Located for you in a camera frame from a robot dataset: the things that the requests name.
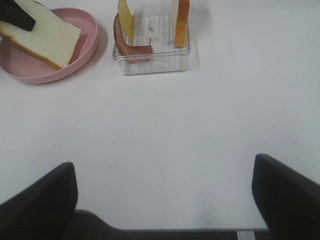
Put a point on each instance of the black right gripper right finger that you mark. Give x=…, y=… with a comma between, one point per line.
x=288, y=202

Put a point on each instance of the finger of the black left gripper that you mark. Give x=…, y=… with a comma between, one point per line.
x=12, y=13

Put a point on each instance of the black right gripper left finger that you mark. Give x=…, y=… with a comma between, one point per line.
x=44, y=209

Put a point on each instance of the bread slice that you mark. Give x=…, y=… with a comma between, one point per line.
x=52, y=40
x=179, y=17

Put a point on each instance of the yellow cheese slice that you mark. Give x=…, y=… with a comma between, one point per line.
x=126, y=18

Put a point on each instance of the bacon strip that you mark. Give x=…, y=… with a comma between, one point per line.
x=123, y=48

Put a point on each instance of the pink round plate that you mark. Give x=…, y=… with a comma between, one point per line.
x=30, y=70

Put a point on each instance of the clear right plastic tray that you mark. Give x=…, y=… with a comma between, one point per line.
x=156, y=31

